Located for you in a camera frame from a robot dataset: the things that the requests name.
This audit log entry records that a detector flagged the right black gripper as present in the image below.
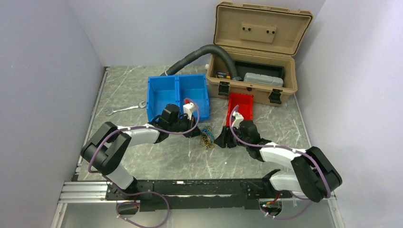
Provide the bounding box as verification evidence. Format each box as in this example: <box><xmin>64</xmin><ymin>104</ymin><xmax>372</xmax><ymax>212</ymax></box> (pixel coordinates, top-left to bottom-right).
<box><xmin>213</xmin><ymin>124</ymin><xmax>249</xmax><ymax>149</ymax></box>

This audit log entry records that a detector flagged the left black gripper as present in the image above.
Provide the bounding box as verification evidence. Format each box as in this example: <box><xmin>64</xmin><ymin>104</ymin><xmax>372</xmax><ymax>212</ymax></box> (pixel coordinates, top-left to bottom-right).
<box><xmin>169</xmin><ymin>114</ymin><xmax>203</xmax><ymax>138</ymax></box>

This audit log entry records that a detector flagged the yellow black wire bundle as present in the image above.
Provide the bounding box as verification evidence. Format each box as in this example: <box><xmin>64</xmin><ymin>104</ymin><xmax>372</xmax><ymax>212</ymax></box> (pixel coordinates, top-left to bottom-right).
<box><xmin>199</xmin><ymin>123</ymin><xmax>216</xmax><ymax>150</ymax></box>

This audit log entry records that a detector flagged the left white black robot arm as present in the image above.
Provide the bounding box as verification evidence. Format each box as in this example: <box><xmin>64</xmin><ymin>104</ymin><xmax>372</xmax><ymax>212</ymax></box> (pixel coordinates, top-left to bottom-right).
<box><xmin>80</xmin><ymin>99</ymin><xmax>200</xmax><ymax>200</ymax></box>

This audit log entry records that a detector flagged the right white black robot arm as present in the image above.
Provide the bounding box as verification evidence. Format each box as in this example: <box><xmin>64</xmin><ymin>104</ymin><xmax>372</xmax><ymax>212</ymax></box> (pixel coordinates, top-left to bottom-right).
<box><xmin>214</xmin><ymin>120</ymin><xmax>343</xmax><ymax>202</ymax></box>

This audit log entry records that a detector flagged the red plastic bin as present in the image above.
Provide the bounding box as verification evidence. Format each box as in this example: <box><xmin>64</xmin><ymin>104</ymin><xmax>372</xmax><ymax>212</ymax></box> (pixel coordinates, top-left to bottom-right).
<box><xmin>225</xmin><ymin>93</ymin><xmax>254</xmax><ymax>126</ymax></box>

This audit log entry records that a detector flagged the blue two-compartment bin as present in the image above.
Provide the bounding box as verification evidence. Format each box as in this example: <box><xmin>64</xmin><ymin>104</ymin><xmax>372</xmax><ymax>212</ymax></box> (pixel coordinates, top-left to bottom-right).
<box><xmin>146</xmin><ymin>74</ymin><xmax>210</xmax><ymax>121</ymax></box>

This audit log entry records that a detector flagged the silver combination wrench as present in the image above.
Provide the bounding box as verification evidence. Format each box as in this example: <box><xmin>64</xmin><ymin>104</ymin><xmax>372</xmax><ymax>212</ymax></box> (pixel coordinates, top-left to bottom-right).
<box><xmin>104</xmin><ymin>101</ymin><xmax>146</xmax><ymax>116</ymax></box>

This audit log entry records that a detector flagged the small colourful box in toolbox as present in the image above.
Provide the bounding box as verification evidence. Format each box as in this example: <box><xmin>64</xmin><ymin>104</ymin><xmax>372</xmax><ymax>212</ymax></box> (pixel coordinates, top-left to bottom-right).
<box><xmin>216</xmin><ymin>72</ymin><xmax>231</xmax><ymax>79</ymax></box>

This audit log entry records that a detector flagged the grey plastic case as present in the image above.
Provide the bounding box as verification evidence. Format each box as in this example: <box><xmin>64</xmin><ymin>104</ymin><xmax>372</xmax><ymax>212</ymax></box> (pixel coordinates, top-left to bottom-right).
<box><xmin>243</xmin><ymin>73</ymin><xmax>284</xmax><ymax>87</ymax></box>

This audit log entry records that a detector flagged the tan open toolbox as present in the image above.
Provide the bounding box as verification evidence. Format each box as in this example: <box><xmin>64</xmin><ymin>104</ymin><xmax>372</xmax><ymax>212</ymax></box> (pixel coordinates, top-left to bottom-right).
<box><xmin>206</xmin><ymin>1</ymin><xmax>314</xmax><ymax>106</ymax></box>

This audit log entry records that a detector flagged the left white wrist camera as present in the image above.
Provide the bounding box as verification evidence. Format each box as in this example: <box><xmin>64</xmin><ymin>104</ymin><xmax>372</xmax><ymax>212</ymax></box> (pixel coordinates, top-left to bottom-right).
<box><xmin>182</xmin><ymin>98</ymin><xmax>197</xmax><ymax>120</ymax></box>

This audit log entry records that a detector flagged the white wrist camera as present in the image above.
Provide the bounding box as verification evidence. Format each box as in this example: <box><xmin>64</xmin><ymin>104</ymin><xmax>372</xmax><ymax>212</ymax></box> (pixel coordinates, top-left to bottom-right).
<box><xmin>230</xmin><ymin>105</ymin><xmax>244</xmax><ymax>128</ymax></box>
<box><xmin>182</xmin><ymin>98</ymin><xmax>197</xmax><ymax>120</ymax></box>

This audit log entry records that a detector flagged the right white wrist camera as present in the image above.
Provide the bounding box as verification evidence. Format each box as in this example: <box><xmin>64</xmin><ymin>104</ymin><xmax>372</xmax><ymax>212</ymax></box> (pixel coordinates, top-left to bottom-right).
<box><xmin>230</xmin><ymin>105</ymin><xmax>244</xmax><ymax>128</ymax></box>

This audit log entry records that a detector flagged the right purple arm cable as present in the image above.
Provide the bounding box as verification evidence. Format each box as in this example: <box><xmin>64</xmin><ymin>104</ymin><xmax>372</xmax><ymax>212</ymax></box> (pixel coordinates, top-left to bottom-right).
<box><xmin>228</xmin><ymin>105</ymin><xmax>332</xmax><ymax>220</ymax></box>

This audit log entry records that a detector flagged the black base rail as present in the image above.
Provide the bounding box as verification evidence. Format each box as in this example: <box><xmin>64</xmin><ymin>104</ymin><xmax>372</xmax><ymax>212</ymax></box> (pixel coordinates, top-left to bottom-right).
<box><xmin>105</xmin><ymin>179</ymin><xmax>290</xmax><ymax>212</ymax></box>

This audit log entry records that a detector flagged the grey corrugated hose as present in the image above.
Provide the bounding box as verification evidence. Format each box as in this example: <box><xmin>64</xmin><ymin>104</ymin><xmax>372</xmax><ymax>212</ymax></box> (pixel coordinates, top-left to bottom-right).
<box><xmin>161</xmin><ymin>44</ymin><xmax>242</xmax><ymax>81</ymax></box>

